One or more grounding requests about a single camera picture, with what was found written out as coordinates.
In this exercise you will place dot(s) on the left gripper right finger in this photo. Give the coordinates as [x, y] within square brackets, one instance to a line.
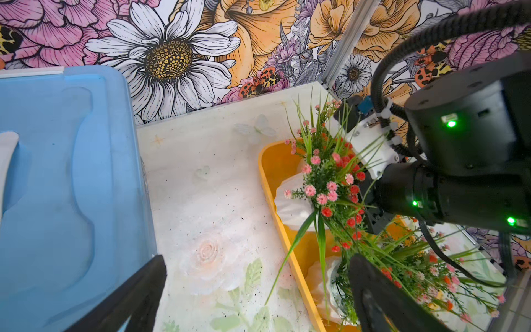
[380, 304]

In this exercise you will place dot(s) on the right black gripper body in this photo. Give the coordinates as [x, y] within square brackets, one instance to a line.
[375, 218]

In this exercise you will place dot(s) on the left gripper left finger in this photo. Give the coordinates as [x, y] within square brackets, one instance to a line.
[132, 306]

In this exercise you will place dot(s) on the pink red potted gypsophila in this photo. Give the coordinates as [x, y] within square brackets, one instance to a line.
[332, 178]

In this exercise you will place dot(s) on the orange flower potted plant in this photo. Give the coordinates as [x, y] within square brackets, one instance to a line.
[407, 283]

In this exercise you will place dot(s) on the yellow plastic tray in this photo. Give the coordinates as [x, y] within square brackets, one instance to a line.
[276, 164]

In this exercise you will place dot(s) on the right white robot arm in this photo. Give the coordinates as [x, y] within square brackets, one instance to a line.
[458, 150]

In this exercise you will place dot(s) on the blue lid storage box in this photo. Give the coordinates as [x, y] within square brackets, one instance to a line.
[75, 214]

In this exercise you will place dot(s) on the right aluminium corner post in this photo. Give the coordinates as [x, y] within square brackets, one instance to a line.
[361, 17]

